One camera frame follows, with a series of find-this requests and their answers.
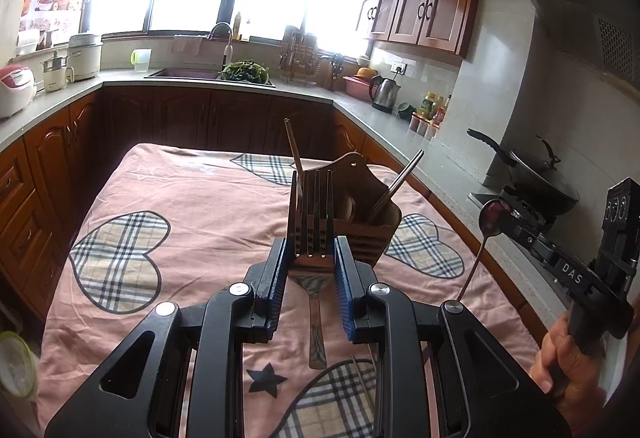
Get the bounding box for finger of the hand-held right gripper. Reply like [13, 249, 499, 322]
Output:
[497, 202, 599, 295]

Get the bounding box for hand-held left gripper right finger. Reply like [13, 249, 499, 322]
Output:
[333, 236, 571, 438]

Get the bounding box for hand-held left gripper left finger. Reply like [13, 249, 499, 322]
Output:
[44, 237, 289, 438]

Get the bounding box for metal fork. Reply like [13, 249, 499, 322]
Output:
[287, 169, 337, 370]

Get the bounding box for wooden utensil holder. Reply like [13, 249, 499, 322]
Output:
[287, 151, 403, 269]

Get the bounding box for metal spoon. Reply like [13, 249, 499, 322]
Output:
[457, 199, 507, 305]

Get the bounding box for bamboo chopstick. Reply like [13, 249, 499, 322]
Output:
[284, 118, 306, 175]

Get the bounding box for person's right hand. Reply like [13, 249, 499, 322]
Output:
[530, 311, 619, 412]

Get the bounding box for gas stove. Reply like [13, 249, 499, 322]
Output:
[469, 191, 593, 271]

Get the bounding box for pink plaid-heart blanket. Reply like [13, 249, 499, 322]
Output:
[37, 142, 543, 438]

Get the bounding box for black wok with lid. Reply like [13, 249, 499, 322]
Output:
[467, 128, 582, 215]

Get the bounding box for seasoning jar set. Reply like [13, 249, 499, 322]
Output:
[409, 113, 442, 140]

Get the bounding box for steel electric kettle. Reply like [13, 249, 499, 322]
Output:
[368, 75, 403, 113]

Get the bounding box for pink plastic basin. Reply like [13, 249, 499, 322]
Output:
[343, 75, 377, 100]

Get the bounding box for seasoning bottles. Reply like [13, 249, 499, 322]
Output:
[417, 91, 452, 127]

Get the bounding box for green vegetables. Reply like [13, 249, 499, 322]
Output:
[219, 60, 274, 84]

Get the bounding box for knife block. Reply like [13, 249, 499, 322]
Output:
[329, 53, 346, 92]

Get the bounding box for metal dish rack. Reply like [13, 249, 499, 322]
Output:
[278, 25, 321, 88]

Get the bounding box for kitchen sink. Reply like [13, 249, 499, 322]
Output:
[144, 67, 277, 90]

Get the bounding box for kitchen faucet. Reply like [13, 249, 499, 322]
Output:
[207, 22, 235, 72]

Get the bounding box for pink cloth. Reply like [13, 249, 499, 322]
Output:
[172, 35, 206, 55]

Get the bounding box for translucent measuring jug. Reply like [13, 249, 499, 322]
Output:
[130, 48, 153, 74]

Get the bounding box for white round container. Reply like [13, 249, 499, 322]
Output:
[0, 330, 42, 402]

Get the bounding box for large white cooker pot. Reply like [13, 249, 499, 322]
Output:
[66, 33, 105, 82]

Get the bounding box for small electric steamer pot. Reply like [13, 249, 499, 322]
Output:
[41, 50, 76, 94]

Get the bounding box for white rice cooker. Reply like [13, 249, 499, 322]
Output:
[0, 65, 39, 120]

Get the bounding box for metal utensil handle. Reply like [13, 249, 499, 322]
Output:
[367, 149, 425, 225]

